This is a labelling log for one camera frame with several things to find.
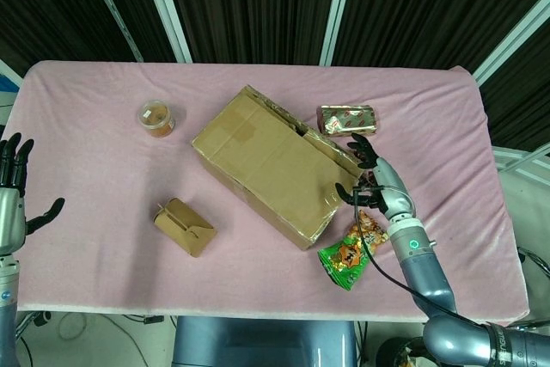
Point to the clear jar with orange contents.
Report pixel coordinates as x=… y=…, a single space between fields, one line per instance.
x=157 y=120

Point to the thin white frame post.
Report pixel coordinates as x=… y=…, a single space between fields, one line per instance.
x=111 y=10

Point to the gold foil wrapped package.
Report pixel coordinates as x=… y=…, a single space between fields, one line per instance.
x=348 y=120

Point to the wide white frame post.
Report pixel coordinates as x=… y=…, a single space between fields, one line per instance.
x=165 y=10

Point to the green orange snack bag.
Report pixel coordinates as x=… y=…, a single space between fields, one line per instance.
x=344 y=259

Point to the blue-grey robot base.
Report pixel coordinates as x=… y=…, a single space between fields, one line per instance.
x=258 y=341

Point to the large brown cardboard box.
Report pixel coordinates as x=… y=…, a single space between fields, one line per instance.
x=266 y=169

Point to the slanted white frame post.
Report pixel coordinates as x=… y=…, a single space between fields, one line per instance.
x=511 y=40

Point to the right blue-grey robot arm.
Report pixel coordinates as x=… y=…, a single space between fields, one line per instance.
x=423 y=272

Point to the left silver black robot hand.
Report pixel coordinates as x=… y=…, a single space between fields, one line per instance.
x=10 y=216

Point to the white frame rail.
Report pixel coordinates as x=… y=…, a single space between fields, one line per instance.
x=520 y=158

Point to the bunch of dark red grapes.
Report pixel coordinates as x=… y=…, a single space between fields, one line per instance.
x=367 y=178

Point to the white blue panel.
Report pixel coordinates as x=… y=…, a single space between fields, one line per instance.
x=8 y=83

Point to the black round bin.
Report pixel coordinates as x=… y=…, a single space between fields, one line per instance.
x=395 y=354

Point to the small kraft paper gable box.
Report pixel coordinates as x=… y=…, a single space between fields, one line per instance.
x=189 y=234

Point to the pink tablecloth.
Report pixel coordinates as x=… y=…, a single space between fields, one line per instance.
x=86 y=169

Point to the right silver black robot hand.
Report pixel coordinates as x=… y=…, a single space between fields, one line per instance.
x=393 y=188

